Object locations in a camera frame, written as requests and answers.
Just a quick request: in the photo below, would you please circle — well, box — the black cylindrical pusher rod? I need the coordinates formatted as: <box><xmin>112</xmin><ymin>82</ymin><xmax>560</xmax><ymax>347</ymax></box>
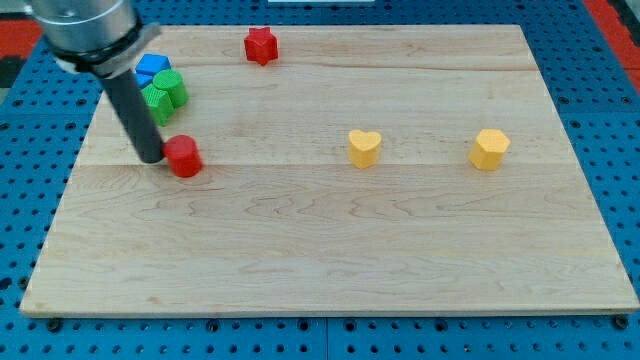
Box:
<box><xmin>100</xmin><ymin>70</ymin><xmax>164</xmax><ymax>164</ymax></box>

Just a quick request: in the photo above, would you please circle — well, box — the red cylinder block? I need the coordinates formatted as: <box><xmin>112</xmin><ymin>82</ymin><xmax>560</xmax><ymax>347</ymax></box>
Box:
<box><xmin>163</xmin><ymin>134</ymin><xmax>203</xmax><ymax>178</ymax></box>

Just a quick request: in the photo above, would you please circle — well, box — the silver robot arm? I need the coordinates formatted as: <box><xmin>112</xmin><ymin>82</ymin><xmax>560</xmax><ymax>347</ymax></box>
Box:
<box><xmin>25</xmin><ymin>0</ymin><xmax>164</xmax><ymax>164</ymax></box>

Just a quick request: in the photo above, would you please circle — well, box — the blue block behind green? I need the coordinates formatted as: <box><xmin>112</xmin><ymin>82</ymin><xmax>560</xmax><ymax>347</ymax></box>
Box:
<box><xmin>134</xmin><ymin>73</ymin><xmax>153</xmax><ymax>89</ymax></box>

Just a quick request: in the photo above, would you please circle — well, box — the blue pentagon block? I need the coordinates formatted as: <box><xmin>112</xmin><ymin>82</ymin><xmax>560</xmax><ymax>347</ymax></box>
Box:
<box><xmin>135</xmin><ymin>53</ymin><xmax>172</xmax><ymax>76</ymax></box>

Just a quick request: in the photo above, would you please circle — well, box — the green star block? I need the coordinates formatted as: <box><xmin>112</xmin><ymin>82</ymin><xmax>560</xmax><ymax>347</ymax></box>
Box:
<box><xmin>141</xmin><ymin>84</ymin><xmax>175</xmax><ymax>127</ymax></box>

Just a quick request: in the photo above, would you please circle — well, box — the green cylinder block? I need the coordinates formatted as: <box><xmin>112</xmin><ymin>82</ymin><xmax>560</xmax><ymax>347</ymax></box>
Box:
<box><xmin>152</xmin><ymin>69</ymin><xmax>189</xmax><ymax>108</ymax></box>

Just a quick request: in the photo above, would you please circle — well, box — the red star block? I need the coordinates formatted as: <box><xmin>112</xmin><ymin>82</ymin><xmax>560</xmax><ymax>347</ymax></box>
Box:
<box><xmin>244</xmin><ymin>26</ymin><xmax>279</xmax><ymax>66</ymax></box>

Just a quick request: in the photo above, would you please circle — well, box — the yellow heart block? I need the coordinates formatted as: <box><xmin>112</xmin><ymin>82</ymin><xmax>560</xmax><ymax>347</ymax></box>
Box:
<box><xmin>348</xmin><ymin>129</ymin><xmax>382</xmax><ymax>169</ymax></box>

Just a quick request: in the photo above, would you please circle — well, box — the wooden board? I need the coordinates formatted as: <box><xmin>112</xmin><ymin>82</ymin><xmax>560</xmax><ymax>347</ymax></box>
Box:
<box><xmin>20</xmin><ymin>25</ymin><xmax>639</xmax><ymax>318</ymax></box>

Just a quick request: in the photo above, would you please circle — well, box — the yellow hexagon block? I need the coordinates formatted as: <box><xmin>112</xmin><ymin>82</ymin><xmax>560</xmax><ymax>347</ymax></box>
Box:
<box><xmin>468</xmin><ymin>129</ymin><xmax>511</xmax><ymax>171</ymax></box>

